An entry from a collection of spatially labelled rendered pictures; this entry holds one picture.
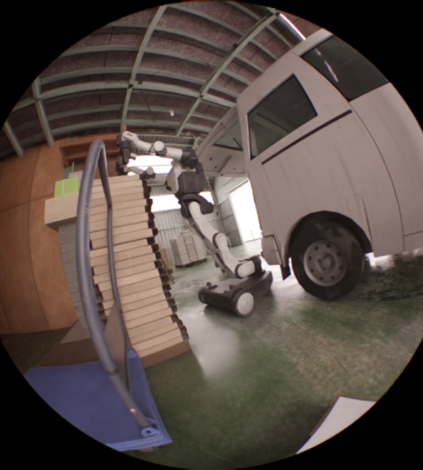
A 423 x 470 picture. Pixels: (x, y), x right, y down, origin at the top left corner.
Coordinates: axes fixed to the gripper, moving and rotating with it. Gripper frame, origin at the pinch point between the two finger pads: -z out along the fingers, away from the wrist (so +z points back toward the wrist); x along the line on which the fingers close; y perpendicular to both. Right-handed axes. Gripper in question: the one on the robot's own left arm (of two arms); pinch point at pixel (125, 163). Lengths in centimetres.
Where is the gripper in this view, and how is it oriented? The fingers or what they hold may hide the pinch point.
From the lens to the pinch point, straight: 110.8
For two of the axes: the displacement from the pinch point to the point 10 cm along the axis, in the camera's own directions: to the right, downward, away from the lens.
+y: 8.2, -1.9, 5.4
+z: -2.6, -9.6, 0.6
